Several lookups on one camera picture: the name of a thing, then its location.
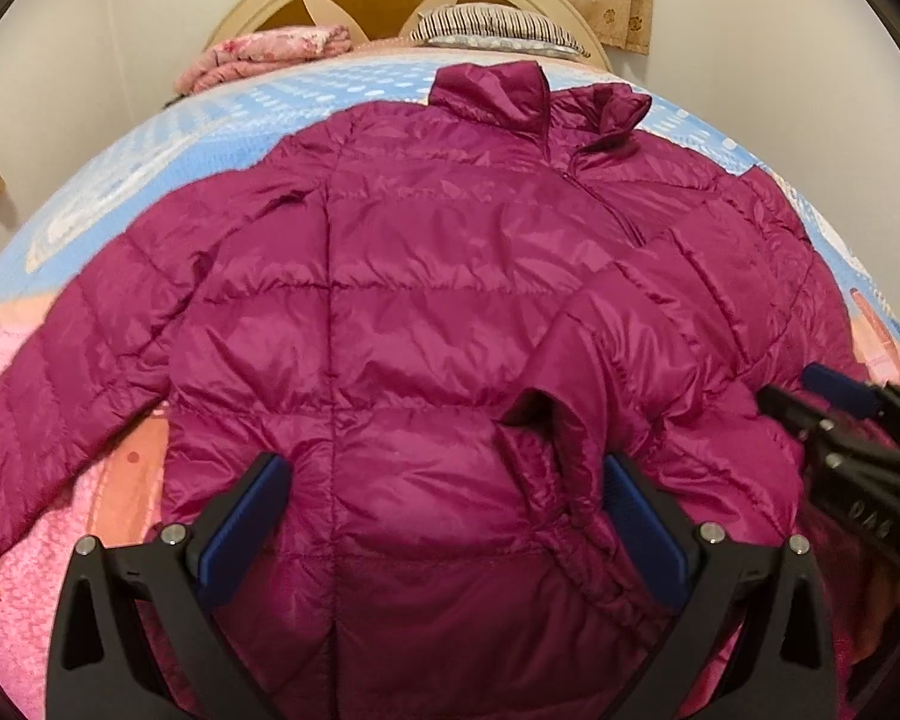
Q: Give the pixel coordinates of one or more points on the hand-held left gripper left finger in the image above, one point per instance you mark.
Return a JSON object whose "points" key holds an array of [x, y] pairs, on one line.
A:
{"points": [[240, 529]]}

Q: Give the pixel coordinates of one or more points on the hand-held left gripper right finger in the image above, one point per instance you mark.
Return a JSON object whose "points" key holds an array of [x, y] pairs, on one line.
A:
{"points": [[645, 532]]}

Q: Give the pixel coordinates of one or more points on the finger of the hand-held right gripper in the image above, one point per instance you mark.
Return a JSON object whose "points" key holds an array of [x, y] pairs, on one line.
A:
{"points": [[787, 406], [840, 388]]}

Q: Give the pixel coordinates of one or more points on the magenta puffer jacket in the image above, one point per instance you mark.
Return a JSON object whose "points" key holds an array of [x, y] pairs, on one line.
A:
{"points": [[420, 315]]}

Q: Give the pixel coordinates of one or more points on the blue printed bedsheet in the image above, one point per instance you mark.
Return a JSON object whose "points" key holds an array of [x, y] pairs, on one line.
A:
{"points": [[195, 127]]}

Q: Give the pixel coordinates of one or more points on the grey dotted pillow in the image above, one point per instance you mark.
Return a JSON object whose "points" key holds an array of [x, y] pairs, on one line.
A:
{"points": [[495, 45]]}

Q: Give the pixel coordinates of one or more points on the pink floral folded blanket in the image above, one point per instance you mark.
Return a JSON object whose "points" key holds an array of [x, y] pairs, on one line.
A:
{"points": [[270, 49]]}

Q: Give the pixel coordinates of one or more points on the striped pillow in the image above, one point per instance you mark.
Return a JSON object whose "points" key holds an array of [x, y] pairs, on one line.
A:
{"points": [[487, 21]]}

